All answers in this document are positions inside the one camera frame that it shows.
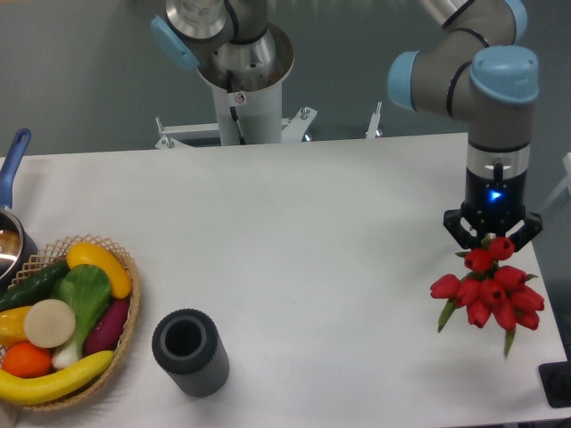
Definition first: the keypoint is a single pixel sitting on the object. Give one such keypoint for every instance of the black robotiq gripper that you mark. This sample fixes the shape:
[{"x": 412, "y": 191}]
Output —
[{"x": 493, "y": 208}]

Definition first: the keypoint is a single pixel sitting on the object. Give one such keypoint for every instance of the red tulip bouquet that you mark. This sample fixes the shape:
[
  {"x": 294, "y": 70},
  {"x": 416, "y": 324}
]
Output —
[{"x": 490, "y": 289}]

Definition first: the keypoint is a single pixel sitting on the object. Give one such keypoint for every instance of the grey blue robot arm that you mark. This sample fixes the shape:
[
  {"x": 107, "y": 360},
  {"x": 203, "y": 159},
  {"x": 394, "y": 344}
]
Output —
[{"x": 479, "y": 74}]

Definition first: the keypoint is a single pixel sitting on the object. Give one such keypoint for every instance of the dark grey ribbed vase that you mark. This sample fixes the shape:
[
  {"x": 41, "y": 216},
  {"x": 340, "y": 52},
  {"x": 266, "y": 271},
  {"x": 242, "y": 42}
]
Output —
[{"x": 187, "y": 346}]

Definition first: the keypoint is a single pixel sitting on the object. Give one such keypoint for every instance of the black device at table edge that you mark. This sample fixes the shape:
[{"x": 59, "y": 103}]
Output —
[{"x": 555, "y": 379}]

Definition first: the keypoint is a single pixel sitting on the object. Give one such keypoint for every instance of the green bok choy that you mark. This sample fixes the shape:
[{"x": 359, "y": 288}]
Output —
[{"x": 86, "y": 289}]

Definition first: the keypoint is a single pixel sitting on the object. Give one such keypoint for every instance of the yellow squash at top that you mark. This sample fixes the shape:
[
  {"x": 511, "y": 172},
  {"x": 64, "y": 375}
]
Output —
[{"x": 86, "y": 253}]

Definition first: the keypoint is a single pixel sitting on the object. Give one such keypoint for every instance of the woven wicker basket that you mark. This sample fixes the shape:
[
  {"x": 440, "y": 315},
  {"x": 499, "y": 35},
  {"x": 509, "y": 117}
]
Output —
[{"x": 54, "y": 252}]

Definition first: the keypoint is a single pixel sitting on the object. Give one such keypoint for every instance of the beige round disc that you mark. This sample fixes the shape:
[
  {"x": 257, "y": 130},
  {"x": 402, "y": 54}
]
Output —
[{"x": 49, "y": 323}]

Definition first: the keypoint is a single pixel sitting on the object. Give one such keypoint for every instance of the dark green cucumber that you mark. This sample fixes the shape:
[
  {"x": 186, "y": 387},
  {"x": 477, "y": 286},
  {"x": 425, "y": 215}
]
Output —
[{"x": 34, "y": 288}]

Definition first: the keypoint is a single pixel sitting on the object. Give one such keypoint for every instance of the orange fruit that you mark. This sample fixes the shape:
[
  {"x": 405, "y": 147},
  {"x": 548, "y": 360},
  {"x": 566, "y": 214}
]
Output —
[{"x": 26, "y": 360}]

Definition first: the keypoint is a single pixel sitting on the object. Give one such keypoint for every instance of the yellow bell pepper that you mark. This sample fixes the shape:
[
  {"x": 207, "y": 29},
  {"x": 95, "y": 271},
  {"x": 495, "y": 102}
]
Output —
[{"x": 12, "y": 326}]

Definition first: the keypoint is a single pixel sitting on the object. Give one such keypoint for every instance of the white frame at right edge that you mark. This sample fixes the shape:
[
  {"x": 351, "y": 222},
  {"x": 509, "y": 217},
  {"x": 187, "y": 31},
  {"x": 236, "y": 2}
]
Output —
[{"x": 559, "y": 195}]

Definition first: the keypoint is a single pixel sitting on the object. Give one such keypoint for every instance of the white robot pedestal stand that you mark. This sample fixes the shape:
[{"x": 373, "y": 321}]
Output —
[{"x": 244, "y": 61}]

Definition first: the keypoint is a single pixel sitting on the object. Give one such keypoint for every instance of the blue handled saucepan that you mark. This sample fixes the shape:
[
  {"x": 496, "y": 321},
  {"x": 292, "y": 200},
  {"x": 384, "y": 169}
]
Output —
[{"x": 16, "y": 244}]

